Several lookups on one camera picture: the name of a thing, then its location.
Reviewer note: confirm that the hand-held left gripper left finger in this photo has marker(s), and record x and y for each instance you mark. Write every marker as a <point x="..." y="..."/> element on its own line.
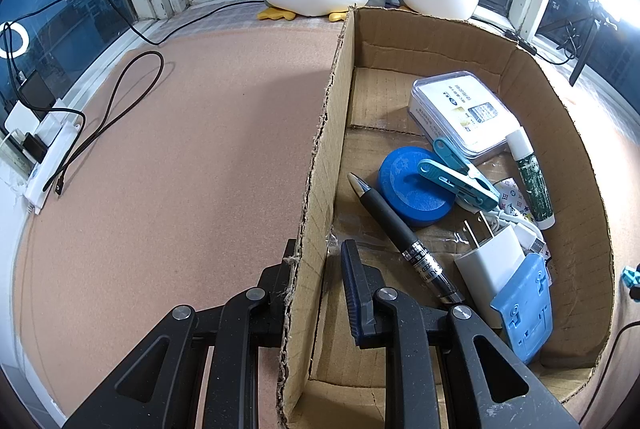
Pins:
<point x="270" y="289"/>

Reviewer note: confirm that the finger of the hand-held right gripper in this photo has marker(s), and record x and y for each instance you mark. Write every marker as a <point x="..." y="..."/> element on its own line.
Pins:
<point x="635" y="292"/>

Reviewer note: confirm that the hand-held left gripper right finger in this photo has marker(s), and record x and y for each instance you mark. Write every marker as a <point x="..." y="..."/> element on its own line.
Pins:
<point x="350" y="294"/>

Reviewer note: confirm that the light blue clothespin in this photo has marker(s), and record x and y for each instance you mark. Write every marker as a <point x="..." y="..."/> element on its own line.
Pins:
<point x="465" y="189"/>
<point x="631" y="276"/>

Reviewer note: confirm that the black pen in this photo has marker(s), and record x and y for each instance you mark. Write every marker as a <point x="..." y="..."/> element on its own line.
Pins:
<point x="395" y="229"/>

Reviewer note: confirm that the cardboard box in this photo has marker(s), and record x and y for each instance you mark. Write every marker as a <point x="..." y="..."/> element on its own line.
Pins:
<point x="565" y="219"/>

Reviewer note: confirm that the blue folding phone stand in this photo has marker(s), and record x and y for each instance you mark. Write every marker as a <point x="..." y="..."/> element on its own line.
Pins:
<point x="525" y="314"/>

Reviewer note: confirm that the blue round lid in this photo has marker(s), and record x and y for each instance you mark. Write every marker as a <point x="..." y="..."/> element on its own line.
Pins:
<point x="400" y="189"/>

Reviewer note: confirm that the white charger plug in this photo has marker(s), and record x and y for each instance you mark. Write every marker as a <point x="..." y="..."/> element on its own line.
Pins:
<point x="492" y="274"/>

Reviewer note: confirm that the green white glue stick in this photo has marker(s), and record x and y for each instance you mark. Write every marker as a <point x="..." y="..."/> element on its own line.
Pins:
<point x="535" y="189"/>

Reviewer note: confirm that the white clear-lid plastic case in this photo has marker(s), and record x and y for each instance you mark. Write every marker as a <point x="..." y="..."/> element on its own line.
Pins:
<point x="460" y="109"/>

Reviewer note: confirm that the black tripod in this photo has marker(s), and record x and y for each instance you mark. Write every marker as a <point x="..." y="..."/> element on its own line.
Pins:
<point x="582" y="59"/>

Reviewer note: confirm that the white power strip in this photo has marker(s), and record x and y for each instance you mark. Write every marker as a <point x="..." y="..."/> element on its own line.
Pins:
<point x="50" y="149"/>

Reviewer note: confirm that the small black plug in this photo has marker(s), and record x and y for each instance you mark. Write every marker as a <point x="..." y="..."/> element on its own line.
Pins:
<point x="35" y="146"/>

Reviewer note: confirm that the white power adapter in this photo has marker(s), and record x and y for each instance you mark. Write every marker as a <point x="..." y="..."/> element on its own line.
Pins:
<point x="22" y="119"/>

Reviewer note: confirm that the black power adapter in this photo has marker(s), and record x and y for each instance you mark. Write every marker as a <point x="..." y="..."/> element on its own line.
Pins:
<point x="35" y="91"/>

